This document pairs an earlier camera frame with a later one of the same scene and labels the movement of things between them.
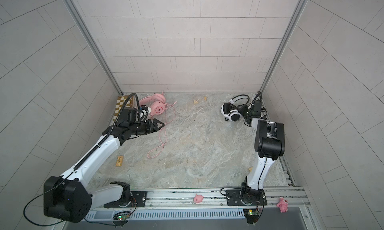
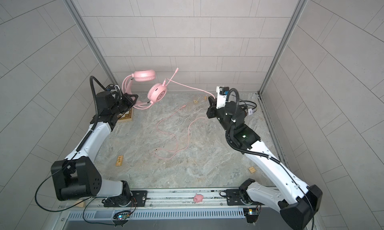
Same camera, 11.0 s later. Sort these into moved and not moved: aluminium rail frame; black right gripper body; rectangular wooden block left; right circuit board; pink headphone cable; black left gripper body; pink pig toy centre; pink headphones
Moved: black left gripper body; pink headphone cable; pink headphones; black right gripper body
Not moved: rectangular wooden block left; aluminium rail frame; pink pig toy centre; right circuit board
